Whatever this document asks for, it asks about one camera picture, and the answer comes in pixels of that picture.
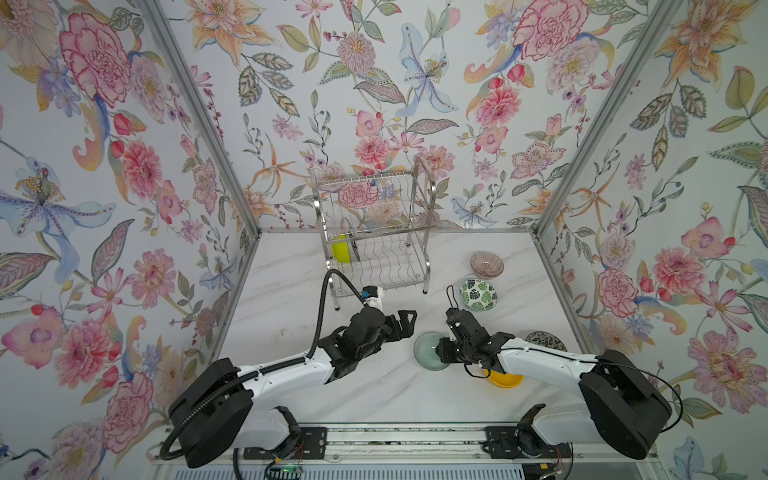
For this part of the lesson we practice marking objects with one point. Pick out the pink striped bowl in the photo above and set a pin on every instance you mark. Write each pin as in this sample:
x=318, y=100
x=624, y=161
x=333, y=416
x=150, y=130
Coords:
x=486, y=264

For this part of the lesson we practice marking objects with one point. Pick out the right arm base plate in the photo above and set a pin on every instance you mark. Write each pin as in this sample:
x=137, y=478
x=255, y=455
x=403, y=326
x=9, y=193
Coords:
x=514, y=442

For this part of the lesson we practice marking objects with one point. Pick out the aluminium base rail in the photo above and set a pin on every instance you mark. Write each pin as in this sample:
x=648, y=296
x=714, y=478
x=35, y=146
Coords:
x=436, y=443

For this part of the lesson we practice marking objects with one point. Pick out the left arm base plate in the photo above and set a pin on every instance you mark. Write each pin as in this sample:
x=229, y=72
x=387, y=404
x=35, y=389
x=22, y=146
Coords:
x=308, y=444

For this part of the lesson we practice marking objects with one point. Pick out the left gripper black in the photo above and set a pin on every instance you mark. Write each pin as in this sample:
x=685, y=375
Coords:
x=390, y=323

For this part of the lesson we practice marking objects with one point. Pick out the black white floral bowl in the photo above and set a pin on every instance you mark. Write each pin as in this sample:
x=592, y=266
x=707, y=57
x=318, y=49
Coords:
x=546, y=339

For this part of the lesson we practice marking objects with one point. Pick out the yellow bowl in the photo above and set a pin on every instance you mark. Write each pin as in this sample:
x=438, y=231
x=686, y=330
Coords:
x=504, y=380

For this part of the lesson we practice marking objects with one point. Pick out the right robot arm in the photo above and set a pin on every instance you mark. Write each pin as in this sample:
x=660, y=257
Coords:
x=616, y=404

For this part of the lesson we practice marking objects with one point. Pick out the lime green bowl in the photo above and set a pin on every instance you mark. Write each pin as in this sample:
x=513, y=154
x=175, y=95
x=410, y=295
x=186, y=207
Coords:
x=342, y=249

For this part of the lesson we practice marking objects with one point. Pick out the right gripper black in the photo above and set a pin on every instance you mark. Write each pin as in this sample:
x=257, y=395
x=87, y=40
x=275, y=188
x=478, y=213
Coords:
x=443, y=350

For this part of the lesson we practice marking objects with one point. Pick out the pale teal glass bowl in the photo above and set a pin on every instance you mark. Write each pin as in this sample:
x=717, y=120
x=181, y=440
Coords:
x=425, y=351

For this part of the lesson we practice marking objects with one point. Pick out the steel wire dish rack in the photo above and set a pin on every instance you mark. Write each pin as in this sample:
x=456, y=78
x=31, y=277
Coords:
x=389, y=216

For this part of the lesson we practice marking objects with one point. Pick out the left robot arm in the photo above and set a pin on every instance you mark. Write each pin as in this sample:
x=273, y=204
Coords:
x=237, y=407

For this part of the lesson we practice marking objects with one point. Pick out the green leaf pattern bowl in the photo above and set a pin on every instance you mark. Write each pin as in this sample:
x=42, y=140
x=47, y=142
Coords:
x=478, y=295

